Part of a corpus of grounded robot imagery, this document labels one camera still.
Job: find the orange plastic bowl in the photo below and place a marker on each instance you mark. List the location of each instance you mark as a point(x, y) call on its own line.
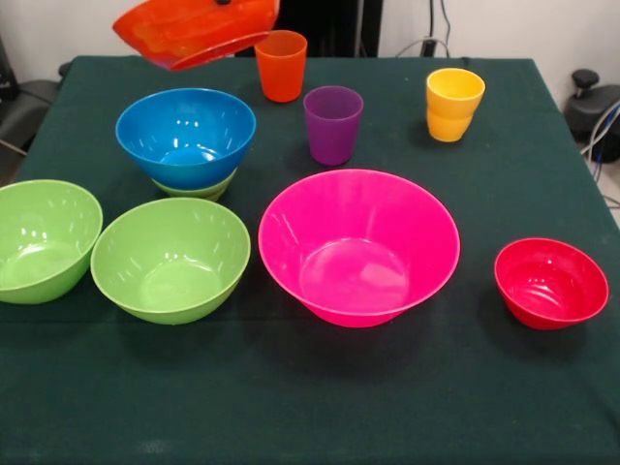
point(194, 29)

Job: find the blue plastic bowl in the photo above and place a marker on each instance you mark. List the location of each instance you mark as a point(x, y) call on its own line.
point(184, 131)

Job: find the pink plastic bowl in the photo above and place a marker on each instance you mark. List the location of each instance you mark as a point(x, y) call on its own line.
point(358, 252)

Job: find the orange plastic cup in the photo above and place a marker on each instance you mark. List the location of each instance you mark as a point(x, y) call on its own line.
point(283, 72)

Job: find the purple plastic cup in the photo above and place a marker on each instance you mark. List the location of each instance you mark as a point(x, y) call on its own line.
point(331, 126)

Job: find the small green plastic bowl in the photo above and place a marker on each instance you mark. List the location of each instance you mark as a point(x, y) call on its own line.
point(203, 191)

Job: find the black power plug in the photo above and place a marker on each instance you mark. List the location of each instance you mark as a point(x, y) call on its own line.
point(428, 47)

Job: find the black office chair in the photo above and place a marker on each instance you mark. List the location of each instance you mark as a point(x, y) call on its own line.
point(29, 106)

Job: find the yellow plastic cup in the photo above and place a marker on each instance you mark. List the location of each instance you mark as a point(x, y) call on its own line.
point(455, 92)
point(449, 128)

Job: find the large green plastic bowl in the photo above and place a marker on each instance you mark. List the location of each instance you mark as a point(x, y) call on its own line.
point(169, 271)
point(43, 242)

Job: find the black equipment base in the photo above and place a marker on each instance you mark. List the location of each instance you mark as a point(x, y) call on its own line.
point(588, 109)

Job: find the dark green tablecloth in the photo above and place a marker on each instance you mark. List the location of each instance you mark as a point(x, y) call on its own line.
point(339, 402)

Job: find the small red plastic bowl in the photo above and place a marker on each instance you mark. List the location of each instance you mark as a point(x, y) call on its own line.
point(549, 286)

